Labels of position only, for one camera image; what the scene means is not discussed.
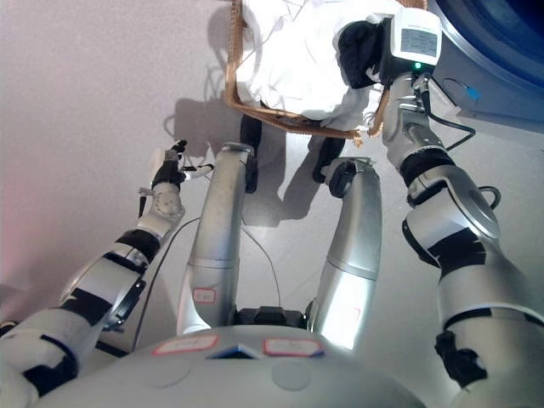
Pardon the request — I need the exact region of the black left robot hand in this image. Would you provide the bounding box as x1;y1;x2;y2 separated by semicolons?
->
148;139;216;186

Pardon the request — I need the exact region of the black right robot foot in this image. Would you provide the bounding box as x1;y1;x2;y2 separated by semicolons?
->
312;135;346;184

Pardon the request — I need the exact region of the silver right robot leg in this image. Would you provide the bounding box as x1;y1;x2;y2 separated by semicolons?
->
305;156;383;352

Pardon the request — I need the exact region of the silver left robot leg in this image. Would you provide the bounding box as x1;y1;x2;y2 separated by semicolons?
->
176;142;260;337

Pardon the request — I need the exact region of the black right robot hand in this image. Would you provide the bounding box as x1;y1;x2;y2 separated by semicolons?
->
369;6;445;82

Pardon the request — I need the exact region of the black garment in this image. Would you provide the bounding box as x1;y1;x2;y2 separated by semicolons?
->
335;19;393;90

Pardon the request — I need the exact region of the silver robot torso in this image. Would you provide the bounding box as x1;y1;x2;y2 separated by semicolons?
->
33;305;430;408

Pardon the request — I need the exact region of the silver robot leg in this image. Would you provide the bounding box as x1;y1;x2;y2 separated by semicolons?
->
305;156;383;352
176;142;260;337

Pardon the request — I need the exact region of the black robot foot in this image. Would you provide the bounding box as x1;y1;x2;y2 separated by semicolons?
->
239;114;265;195
312;135;346;184

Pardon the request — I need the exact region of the grey front-load washing machine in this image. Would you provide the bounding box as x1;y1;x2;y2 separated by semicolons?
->
424;0;544;129

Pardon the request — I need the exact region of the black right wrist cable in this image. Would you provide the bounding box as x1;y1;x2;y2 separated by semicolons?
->
418;74;476;150

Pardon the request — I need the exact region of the brown wicker laundry basket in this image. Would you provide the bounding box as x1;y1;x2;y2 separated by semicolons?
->
223;0;430;148

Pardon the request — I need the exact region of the white clothes pile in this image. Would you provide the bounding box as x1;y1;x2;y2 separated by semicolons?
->
235;0;400;131

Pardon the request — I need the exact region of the black left robot foot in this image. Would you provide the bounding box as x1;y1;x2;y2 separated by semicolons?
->
239;114;265;195

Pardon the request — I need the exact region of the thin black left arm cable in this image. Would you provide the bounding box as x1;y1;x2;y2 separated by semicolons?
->
131;216;203;354

